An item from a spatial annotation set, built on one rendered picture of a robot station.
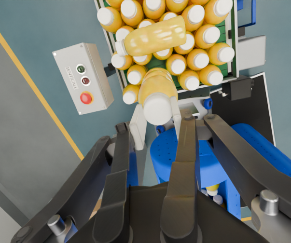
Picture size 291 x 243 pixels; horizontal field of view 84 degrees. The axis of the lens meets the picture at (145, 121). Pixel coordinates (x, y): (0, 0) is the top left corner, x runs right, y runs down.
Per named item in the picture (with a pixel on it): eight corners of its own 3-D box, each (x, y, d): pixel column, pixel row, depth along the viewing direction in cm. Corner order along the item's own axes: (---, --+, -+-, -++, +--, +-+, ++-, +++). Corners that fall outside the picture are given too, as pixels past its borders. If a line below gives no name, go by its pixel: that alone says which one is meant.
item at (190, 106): (169, 112, 69) (171, 124, 58) (168, 106, 68) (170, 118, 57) (193, 107, 67) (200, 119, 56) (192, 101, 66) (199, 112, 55)
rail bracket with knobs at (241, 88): (216, 95, 67) (225, 102, 58) (214, 78, 65) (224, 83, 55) (241, 89, 66) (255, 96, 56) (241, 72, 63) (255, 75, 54)
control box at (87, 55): (90, 105, 63) (78, 115, 54) (69, 51, 56) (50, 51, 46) (114, 100, 61) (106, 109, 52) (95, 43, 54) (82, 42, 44)
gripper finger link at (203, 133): (183, 130, 14) (221, 123, 13) (178, 109, 18) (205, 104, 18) (186, 145, 14) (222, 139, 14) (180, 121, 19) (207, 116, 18)
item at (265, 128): (230, 198, 207) (235, 209, 194) (197, 91, 156) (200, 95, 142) (275, 189, 195) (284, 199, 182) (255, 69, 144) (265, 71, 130)
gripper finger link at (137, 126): (143, 150, 17) (136, 151, 17) (146, 122, 23) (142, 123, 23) (135, 124, 16) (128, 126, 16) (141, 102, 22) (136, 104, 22)
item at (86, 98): (84, 104, 52) (82, 105, 51) (79, 93, 51) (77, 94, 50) (94, 101, 51) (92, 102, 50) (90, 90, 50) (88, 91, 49)
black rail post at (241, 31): (228, 39, 59) (238, 37, 51) (228, 30, 58) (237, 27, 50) (234, 37, 58) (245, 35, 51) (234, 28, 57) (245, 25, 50)
